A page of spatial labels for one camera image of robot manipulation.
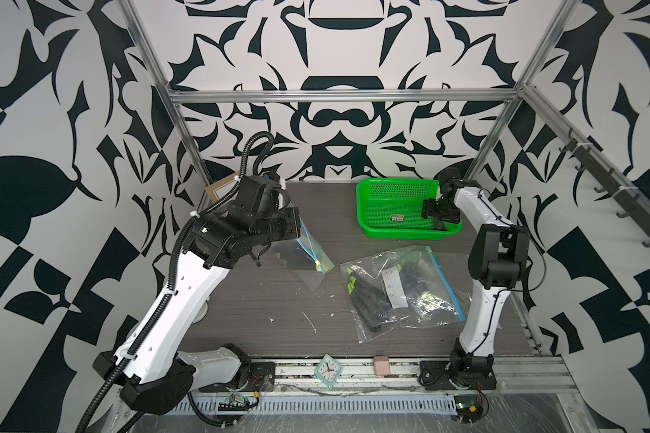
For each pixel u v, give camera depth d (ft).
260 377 2.39
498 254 1.85
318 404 2.34
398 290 2.73
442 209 2.82
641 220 1.82
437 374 2.40
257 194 1.49
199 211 1.44
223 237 1.29
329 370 2.44
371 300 2.73
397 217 3.55
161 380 1.27
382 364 2.49
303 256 2.02
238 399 2.29
